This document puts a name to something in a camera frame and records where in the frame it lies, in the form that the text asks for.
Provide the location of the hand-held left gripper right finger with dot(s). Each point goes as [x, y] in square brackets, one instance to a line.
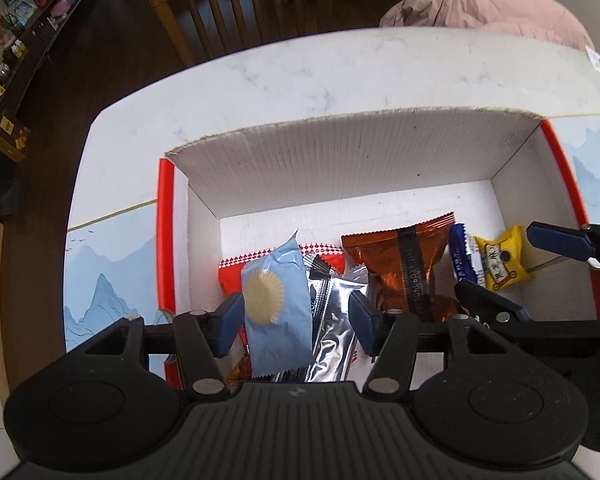
[362, 322]

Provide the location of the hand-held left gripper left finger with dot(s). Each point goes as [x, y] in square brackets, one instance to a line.
[230, 322]

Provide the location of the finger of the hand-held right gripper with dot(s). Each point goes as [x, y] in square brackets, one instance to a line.
[555, 240]
[487, 302]

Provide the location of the silver foil snack packet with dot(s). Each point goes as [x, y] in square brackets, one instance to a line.
[335, 325]

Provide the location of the small yellow snack packet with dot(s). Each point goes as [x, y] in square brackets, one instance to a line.
[502, 262]

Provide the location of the red snack packet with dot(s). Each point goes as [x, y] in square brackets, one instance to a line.
[230, 272]

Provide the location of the light blue snack packet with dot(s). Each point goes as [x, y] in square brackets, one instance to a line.
[280, 320]

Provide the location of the blue and white snack packet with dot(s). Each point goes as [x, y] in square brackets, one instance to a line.
[462, 255]

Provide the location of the brown foil snack packet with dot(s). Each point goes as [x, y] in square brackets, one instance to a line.
[400, 260]

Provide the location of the red cardboard box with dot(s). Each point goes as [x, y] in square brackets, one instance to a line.
[355, 160]

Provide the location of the white cardboard box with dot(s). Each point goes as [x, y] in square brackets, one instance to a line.
[105, 270]

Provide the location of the pink jacket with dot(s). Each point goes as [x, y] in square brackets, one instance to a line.
[480, 5]

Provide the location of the wooden chair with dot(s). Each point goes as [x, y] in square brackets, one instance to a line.
[240, 5]

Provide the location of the dark television cabinet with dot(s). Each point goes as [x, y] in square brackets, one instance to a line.
[35, 40]

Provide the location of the pink toy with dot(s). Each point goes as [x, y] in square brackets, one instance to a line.
[62, 2]

